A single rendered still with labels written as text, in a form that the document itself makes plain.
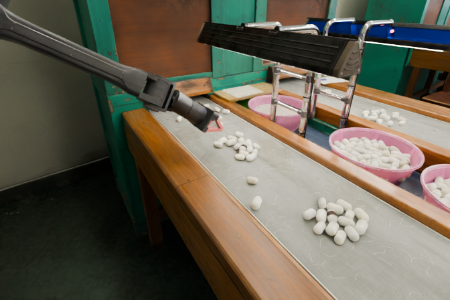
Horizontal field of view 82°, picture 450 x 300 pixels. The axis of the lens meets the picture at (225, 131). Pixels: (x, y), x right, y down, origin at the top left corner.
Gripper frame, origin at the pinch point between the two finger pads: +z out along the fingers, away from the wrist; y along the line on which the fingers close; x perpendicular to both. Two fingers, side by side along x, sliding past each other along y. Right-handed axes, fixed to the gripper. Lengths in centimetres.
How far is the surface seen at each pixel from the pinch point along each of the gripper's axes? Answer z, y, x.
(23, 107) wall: -35, 124, 56
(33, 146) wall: -19, 124, 78
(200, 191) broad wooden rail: -8.8, -17.6, 14.9
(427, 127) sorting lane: 64, -28, -44
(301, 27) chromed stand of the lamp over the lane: -3.9, -10.3, -35.5
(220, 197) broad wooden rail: -6.6, -22.3, 13.0
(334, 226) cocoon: 5.8, -41.9, 3.2
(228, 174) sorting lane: 1.3, -12.6, 9.4
